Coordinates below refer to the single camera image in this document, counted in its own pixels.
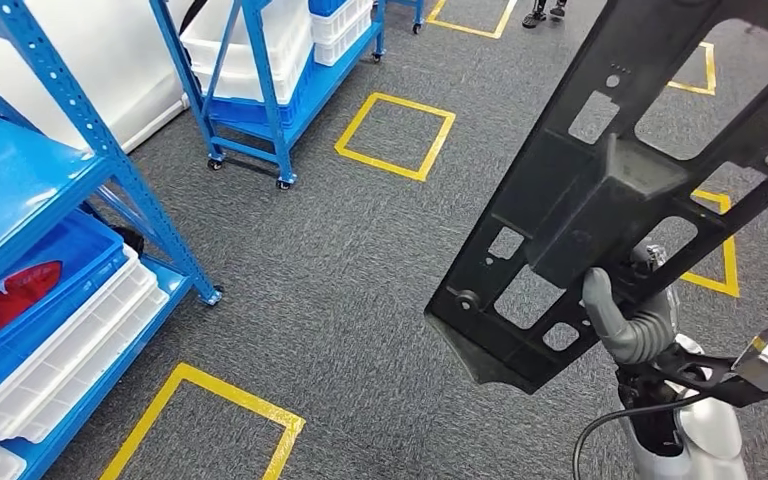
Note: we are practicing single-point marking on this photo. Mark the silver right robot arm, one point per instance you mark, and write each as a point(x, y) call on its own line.
point(708, 430)

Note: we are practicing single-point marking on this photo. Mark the person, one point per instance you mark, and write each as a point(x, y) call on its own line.
point(533, 18)

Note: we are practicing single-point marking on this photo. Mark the blue plastic tray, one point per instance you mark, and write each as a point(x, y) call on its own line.
point(86, 252)

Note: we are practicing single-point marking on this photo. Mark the red plastic part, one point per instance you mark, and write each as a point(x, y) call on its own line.
point(20, 295)

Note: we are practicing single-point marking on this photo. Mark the white car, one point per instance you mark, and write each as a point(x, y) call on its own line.
point(126, 66)

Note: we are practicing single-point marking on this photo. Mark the black plastic plate frame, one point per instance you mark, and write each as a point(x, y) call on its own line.
point(576, 218)

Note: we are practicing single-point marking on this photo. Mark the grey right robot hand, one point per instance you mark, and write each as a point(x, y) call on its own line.
point(649, 338)

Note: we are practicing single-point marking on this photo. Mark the blue plastic bin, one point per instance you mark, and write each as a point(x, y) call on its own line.
point(324, 6)
point(251, 112)

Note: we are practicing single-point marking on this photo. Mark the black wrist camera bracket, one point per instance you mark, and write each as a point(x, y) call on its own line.
point(689, 378)

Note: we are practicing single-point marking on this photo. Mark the white plastic bin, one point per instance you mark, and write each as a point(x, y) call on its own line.
point(284, 40)
point(341, 40)

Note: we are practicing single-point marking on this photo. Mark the blue rack with casters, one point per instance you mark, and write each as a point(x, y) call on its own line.
point(271, 132)
point(417, 13)

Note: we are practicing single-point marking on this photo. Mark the yellow floor tape square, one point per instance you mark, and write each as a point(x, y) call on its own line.
point(225, 394)

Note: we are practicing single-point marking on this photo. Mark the blue metal shelf rack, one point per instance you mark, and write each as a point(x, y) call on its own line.
point(0, 172)

